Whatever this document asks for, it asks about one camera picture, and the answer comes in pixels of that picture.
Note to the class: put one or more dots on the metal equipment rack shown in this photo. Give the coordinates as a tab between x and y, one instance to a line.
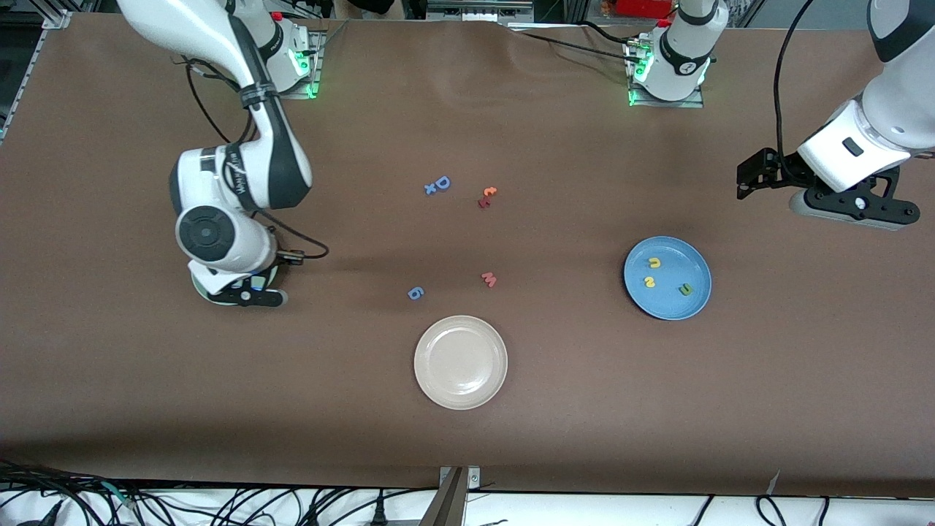
475	11

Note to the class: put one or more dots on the blue letter D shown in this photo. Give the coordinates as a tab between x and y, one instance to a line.
438	184

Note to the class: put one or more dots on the small metal bracket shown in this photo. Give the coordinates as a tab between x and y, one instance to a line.
474	478

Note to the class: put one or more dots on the aluminium frame rail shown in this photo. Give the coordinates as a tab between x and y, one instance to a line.
55	18

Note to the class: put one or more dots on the black power plug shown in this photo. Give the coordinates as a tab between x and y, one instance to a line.
50	515
379	515

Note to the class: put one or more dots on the white paper scrap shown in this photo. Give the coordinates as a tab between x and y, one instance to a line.
773	482

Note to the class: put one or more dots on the light green plate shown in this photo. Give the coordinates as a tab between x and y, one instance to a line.
199	286

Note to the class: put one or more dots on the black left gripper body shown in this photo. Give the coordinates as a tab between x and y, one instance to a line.
781	174

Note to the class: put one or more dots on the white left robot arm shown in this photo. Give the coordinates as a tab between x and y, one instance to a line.
887	102

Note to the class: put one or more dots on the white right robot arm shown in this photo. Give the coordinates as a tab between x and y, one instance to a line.
219	234

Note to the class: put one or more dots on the blue letter g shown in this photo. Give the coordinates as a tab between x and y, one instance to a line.
416	294

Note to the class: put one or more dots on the red box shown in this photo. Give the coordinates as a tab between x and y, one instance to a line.
643	7

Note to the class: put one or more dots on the aluminium profile beam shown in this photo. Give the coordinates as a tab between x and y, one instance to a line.
447	508

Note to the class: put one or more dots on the brown table cover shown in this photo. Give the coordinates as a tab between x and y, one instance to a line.
467	117

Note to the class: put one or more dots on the pink letter w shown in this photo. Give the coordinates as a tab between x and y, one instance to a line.
489	280

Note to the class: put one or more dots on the blue plate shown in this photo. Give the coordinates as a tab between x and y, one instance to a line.
668	307

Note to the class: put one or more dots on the beige plate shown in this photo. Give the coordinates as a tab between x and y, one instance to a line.
460	361

